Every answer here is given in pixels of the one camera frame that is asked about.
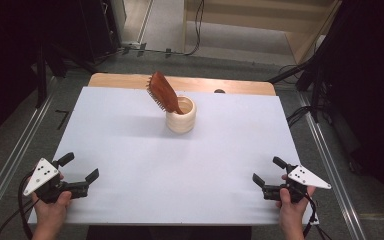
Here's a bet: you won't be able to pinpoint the person's left hand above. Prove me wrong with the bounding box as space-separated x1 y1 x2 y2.
30 190 73 234

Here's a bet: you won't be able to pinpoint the light wooden table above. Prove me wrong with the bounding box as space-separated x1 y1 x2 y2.
87 72 277 97

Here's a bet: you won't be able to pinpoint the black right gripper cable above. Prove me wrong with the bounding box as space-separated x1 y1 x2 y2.
302 193 334 240

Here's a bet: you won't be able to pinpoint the aluminium floor rail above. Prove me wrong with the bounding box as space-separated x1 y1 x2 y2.
0 75 62 232
295 91 368 240

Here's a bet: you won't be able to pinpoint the light wooden shelf unit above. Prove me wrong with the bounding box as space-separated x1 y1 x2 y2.
182 0 343 65

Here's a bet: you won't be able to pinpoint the white board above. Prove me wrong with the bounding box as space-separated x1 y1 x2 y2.
28 86 320 226

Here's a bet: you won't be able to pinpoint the black metal stand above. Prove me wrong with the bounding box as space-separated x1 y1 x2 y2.
34 41 50 110
307 61 325 124

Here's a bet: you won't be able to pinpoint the brown wooden hairbrush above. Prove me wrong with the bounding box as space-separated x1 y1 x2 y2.
146 70 185 116

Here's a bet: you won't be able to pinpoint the person's right hand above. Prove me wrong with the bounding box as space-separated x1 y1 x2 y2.
275 185 317 232

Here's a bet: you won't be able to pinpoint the cream ribbed cup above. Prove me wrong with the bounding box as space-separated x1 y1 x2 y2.
165 95 198 135

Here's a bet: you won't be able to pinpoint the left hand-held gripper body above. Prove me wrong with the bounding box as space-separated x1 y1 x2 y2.
22 157 90 205

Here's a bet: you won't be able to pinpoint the black floor cables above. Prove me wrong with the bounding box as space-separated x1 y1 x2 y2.
285 105 313 129

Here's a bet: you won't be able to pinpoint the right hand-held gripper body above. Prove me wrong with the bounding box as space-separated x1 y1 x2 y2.
262 164 333 204

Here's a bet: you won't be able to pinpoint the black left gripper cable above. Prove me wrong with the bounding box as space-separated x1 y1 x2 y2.
0 171 41 240

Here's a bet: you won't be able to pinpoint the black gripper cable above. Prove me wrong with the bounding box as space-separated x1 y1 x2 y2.
302 193 334 240
0 171 41 240

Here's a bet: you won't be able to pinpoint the black hanging cable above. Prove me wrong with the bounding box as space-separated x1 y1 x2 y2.
183 0 206 57

